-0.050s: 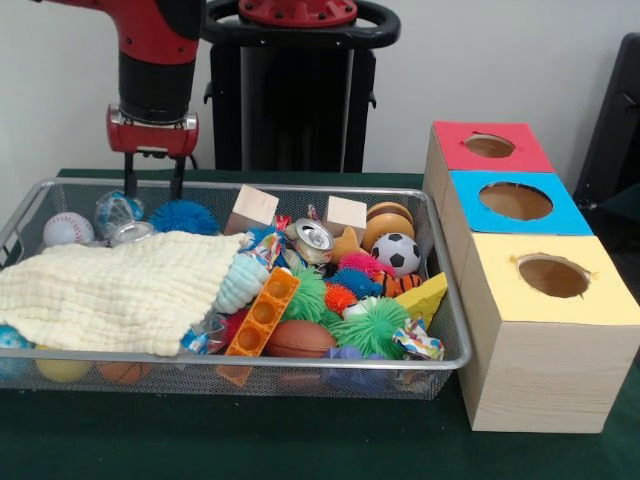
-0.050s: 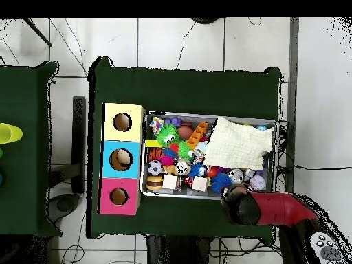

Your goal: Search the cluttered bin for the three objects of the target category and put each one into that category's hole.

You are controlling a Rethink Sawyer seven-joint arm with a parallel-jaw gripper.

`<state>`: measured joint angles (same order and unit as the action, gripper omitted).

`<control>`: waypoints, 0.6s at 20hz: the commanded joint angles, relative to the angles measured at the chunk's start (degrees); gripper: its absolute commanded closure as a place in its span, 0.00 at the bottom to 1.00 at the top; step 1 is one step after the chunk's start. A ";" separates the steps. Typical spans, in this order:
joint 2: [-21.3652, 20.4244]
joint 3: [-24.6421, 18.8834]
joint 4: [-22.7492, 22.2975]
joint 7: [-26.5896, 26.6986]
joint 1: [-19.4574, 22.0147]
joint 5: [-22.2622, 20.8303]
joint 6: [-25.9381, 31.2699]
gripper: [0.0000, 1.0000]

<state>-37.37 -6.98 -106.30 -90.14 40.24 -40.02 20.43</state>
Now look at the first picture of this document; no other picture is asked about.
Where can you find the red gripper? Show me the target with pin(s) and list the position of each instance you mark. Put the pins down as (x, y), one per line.
(152, 139)

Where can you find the clear plastic bottle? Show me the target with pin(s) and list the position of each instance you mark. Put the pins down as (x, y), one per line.
(117, 210)

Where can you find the cream waffle cloth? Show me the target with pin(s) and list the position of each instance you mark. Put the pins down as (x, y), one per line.
(110, 295)

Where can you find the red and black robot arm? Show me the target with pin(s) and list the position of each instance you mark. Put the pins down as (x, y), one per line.
(155, 85)

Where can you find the silver mesh bin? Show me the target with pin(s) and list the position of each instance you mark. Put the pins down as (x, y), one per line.
(200, 385)

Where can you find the wooden box with three holes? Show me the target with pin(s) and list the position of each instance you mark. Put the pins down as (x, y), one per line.
(540, 375)

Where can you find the blue spiky ball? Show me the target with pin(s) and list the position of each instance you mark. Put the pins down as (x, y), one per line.
(187, 217)

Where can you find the white baseball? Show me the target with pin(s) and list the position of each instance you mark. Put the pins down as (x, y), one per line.
(67, 229)

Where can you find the large wooden block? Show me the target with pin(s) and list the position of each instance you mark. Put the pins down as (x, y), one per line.
(252, 207)

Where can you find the crushed silver can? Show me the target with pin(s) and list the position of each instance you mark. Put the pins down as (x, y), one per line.
(314, 240)

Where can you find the orange plastic block with holes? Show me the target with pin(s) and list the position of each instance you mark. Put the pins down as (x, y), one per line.
(262, 312)

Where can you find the small wooden block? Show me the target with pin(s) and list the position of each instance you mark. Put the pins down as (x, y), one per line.
(345, 212)

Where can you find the toy hamburger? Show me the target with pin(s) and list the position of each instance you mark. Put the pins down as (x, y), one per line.
(387, 220)

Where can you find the small soccer ball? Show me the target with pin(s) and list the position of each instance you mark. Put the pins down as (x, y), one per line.
(395, 252)

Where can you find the green spiky ball with eyes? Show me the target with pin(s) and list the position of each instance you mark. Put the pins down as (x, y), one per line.
(372, 327)

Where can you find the dark green tablecloth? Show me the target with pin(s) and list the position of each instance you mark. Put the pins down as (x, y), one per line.
(300, 440)

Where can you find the black monitor on stand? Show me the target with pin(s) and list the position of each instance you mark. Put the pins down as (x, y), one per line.
(615, 140)

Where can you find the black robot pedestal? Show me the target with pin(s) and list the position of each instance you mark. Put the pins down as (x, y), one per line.
(295, 110)

